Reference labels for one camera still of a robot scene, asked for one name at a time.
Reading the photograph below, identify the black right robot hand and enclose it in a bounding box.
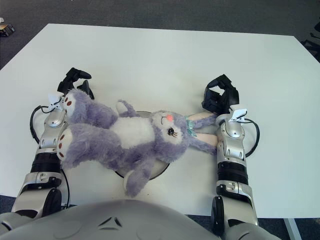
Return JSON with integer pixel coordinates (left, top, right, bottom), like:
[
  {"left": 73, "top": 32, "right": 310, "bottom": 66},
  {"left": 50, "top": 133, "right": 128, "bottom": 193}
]
[{"left": 201, "top": 73, "right": 241, "bottom": 116}]

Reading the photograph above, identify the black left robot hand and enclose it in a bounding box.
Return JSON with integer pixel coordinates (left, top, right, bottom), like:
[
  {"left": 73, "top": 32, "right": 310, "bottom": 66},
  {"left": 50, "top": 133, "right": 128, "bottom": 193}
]
[{"left": 56, "top": 67, "right": 95, "bottom": 100}]

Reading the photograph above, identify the purple plush bunny doll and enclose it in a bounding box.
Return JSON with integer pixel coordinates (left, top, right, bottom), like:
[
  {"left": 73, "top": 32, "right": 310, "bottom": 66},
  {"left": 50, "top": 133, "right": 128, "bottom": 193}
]
[{"left": 56, "top": 89, "right": 222, "bottom": 199}]

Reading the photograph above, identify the white plate with black rim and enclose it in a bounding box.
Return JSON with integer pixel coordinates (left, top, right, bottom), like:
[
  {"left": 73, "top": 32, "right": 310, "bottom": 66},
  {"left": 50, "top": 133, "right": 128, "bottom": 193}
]
[{"left": 113, "top": 111, "right": 169, "bottom": 181}]

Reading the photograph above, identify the black office chair base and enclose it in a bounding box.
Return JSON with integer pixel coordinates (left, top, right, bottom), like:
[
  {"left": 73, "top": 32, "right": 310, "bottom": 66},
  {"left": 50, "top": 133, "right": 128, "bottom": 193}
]
[{"left": 301, "top": 21, "right": 320, "bottom": 61}]

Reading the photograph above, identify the white table leg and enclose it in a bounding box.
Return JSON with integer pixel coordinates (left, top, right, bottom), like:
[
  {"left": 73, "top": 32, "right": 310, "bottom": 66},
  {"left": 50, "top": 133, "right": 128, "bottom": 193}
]
[{"left": 283, "top": 217, "right": 301, "bottom": 240}]

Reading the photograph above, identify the grey robot torso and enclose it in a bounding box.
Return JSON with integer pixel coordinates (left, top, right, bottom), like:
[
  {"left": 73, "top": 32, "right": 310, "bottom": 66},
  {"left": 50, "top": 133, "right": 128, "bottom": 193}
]
[{"left": 0, "top": 198, "right": 276, "bottom": 240}]

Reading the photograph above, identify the white right wrist cable clip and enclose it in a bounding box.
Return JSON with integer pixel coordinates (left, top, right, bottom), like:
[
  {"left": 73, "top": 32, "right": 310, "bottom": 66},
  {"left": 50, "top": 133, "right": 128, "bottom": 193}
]
[{"left": 228, "top": 104, "right": 249, "bottom": 124}]

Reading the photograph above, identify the white wrist cable clip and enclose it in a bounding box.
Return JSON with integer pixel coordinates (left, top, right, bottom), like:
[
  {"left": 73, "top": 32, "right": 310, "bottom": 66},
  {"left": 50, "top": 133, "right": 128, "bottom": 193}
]
[
  {"left": 47, "top": 92, "right": 65, "bottom": 113},
  {"left": 228, "top": 104, "right": 249, "bottom": 124}
]

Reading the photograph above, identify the white left wrist cable clip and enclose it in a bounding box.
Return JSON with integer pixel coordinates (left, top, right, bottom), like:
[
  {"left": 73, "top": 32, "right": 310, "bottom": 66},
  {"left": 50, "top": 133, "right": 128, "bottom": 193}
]
[{"left": 47, "top": 92, "right": 65, "bottom": 113}]

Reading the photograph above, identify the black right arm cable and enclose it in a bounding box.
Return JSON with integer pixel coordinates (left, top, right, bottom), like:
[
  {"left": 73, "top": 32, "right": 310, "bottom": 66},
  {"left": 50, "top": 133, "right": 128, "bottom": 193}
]
[{"left": 243, "top": 117, "right": 261, "bottom": 158}]

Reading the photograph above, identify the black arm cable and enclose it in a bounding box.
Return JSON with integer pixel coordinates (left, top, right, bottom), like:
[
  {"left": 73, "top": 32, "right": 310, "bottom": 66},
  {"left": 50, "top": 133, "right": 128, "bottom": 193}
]
[
  {"left": 29, "top": 104, "right": 71, "bottom": 208},
  {"left": 243, "top": 117, "right": 261, "bottom": 158}
]

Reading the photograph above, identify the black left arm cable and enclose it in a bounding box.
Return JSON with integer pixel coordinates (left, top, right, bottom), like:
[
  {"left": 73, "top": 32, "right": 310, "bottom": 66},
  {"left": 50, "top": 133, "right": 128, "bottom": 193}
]
[{"left": 29, "top": 104, "right": 71, "bottom": 208}]

